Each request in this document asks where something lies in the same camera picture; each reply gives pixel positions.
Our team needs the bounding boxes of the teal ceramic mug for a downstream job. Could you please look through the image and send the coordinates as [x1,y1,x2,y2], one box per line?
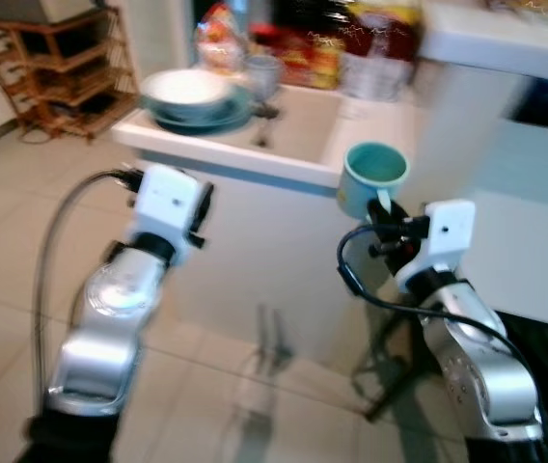
[336,141,411,222]

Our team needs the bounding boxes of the white table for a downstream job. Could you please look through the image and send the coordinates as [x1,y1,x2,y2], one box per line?
[110,81,548,372]

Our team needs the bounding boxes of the teal plate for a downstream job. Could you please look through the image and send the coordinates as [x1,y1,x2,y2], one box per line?
[149,89,255,135]

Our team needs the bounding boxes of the metal spoon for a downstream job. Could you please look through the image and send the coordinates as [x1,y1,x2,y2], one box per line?
[253,100,282,148]

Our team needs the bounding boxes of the white bowl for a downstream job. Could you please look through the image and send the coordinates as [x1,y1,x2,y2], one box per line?
[141,68,237,123]

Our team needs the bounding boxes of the white plastic container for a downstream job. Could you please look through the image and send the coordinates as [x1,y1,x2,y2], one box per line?
[340,52,417,103]

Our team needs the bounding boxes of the grey cup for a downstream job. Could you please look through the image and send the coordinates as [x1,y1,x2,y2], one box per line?
[244,54,284,103]

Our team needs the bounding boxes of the red snack package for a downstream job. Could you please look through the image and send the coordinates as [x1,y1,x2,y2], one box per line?
[249,23,344,91]

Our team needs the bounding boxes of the colourful snack bag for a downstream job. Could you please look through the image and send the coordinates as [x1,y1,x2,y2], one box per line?
[195,2,252,76]

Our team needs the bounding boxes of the red yellow snack bag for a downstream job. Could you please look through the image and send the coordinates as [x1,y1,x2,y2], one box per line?
[343,0,422,61]

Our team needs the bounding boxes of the wooden shelf rack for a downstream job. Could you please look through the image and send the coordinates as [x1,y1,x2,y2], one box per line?
[0,5,141,143]

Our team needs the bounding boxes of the white counter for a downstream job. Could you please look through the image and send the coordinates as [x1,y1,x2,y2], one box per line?
[418,0,548,86]

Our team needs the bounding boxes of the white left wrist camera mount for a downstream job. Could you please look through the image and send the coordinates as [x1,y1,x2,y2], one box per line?
[127,163,209,267]

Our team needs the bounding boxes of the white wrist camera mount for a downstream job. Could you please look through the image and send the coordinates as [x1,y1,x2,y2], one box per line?
[396,199,477,293]
[127,163,209,267]

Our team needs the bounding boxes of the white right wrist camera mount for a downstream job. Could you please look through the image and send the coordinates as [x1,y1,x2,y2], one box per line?
[396,199,477,293]

